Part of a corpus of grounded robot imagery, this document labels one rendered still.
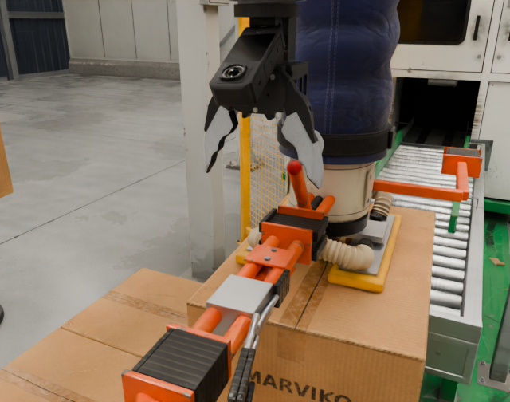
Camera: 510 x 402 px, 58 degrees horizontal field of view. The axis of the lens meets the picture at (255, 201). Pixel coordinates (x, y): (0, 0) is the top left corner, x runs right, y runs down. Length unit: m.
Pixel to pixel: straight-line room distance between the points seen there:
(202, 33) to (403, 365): 1.82
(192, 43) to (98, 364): 1.51
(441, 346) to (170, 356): 1.14
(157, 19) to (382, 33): 11.84
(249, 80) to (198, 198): 2.05
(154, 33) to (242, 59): 12.20
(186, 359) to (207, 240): 2.09
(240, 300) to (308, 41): 0.47
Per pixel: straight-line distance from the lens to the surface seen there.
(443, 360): 1.55
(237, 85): 0.44
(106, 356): 1.39
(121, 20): 13.33
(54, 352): 1.45
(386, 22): 0.87
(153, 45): 12.73
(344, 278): 0.86
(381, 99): 0.87
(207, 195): 2.43
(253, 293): 0.57
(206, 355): 0.47
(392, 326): 0.80
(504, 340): 2.16
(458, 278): 1.84
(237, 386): 0.44
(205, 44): 2.27
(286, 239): 0.72
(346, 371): 0.79
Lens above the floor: 1.40
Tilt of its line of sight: 21 degrees down
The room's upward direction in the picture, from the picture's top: straight up
